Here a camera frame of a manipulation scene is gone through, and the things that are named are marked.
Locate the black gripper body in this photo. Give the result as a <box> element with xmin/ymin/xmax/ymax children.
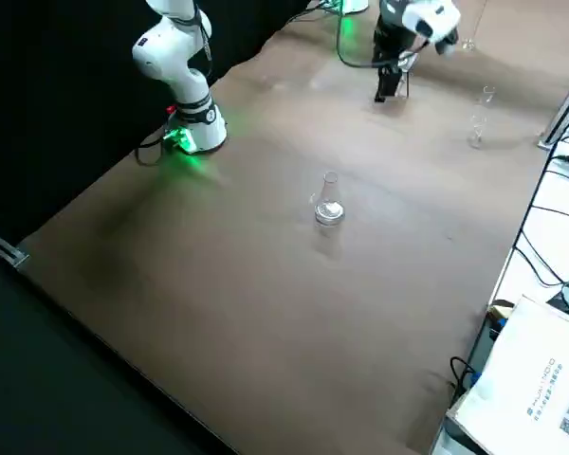
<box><xmin>372</xmin><ymin>0</ymin><xmax>416</xmax><ymax>70</ymax></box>

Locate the clear glass graduated cylinder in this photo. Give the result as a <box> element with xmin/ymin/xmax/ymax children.
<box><xmin>460</xmin><ymin>0</ymin><xmax>487</xmax><ymax>51</ymax></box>

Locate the clear glass conical flask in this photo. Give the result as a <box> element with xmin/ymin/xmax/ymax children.
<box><xmin>309</xmin><ymin>171</ymin><xmax>346</xmax><ymax>227</ymax></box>

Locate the black base cable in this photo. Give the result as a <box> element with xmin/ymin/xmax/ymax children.
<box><xmin>284</xmin><ymin>0</ymin><xmax>336</xmax><ymax>25</ymax></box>
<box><xmin>135</xmin><ymin>127</ymin><xmax>179</xmax><ymax>167</ymax></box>

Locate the aluminium frame post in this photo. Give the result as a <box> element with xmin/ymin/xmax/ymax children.
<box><xmin>539</xmin><ymin>70</ymin><xmax>569</xmax><ymax>149</ymax></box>
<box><xmin>0</xmin><ymin>223</ymin><xmax>30</xmax><ymax>270</ymax></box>

